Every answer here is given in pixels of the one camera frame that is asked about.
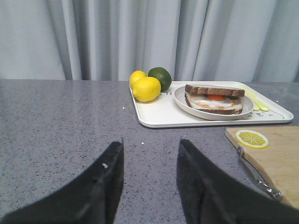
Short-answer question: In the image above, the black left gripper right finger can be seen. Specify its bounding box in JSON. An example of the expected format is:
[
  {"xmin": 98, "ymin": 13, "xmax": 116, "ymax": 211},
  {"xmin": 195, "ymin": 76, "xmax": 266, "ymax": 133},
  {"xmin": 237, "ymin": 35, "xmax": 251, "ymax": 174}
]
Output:
[{"xmin": 177, "ymin": 139, "xmax": 299, "ymax": 224}]

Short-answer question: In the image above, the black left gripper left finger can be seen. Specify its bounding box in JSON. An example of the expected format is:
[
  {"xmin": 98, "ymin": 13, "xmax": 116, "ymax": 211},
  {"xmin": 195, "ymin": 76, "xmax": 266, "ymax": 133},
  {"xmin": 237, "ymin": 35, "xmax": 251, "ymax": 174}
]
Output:
[{"xmin": 0, "ymin": 141, "xmax": 124, "ymax": 224}]

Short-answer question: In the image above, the white round plate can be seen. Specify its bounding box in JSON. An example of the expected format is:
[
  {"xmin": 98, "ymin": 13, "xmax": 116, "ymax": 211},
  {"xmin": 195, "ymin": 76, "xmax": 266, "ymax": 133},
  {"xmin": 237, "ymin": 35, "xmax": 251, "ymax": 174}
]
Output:
[{"xmin": 174, "ymin": 84, "xmax": 254, "ymax": 120}]

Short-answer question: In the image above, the bread slice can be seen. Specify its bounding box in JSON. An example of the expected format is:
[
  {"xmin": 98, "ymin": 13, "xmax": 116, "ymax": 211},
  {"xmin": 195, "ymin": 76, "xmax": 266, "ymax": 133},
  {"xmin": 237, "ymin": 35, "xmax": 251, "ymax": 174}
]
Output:
[
  {"xmin": 185, "ymin": 84, "xmax": 245, "ymax": 97},
  {"xmin": 185, "ymin": 92, "xmax": 243, "ymax": 115}
]

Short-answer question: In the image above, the white bear-print tray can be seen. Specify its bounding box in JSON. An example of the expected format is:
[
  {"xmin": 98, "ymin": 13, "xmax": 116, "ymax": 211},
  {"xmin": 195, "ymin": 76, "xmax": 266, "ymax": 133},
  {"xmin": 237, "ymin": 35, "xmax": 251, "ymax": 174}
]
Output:
[{"xmin": 133, "ymin": 81, "xmax": 294, "ymax": 128}]

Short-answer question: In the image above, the lemon slice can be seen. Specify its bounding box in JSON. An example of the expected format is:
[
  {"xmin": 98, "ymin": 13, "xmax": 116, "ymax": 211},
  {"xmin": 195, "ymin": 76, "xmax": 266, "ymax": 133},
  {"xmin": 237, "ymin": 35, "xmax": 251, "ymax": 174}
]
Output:
[{"xmin": 235, "ymin": 130, "xmax": 269, "ymax": 149}]

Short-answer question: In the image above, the wooden cutting board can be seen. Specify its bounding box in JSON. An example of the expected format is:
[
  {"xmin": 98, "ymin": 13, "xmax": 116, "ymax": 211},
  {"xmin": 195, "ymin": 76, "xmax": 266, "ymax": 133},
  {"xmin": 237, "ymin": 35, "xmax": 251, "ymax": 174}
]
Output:
[{"xmin": 225, "ymin": 126, "xmax": 299, "ymax": 209}]

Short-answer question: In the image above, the fried egg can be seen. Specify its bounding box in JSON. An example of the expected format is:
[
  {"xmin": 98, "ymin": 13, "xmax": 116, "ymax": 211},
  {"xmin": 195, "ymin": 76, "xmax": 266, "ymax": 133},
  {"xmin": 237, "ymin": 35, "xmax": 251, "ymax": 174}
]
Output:
[{"xmin": 188, "ymin": 95, "xmax": 239, "ymax": 109}]

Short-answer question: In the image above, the yellow lemon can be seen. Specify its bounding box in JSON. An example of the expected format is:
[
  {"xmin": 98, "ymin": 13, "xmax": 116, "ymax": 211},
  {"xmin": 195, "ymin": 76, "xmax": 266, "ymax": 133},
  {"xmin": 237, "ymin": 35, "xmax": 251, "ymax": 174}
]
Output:
[
  {"xmin": 132, "ymin": 77, "xmax": 161, "ymax": 103},
  {"xmin": 129, "ymin": 70, "xmax": 147, "ymax": 89}
]

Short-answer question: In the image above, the green lime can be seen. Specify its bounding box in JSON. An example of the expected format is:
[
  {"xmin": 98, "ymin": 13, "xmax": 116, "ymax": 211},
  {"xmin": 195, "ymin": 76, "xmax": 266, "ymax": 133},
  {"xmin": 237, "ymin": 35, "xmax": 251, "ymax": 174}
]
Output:
[{"xmin": 148, "ymin": 67, "xmax": 172, "ymax": 91}]

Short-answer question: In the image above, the grey pleated curtain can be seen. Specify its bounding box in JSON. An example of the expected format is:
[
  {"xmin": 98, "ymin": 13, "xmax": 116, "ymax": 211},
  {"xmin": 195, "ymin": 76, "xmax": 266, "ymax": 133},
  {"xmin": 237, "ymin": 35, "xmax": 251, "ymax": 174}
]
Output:
[{"xmin": 0, "ymin": 0, "xmax": 299, "ymax": 82}]

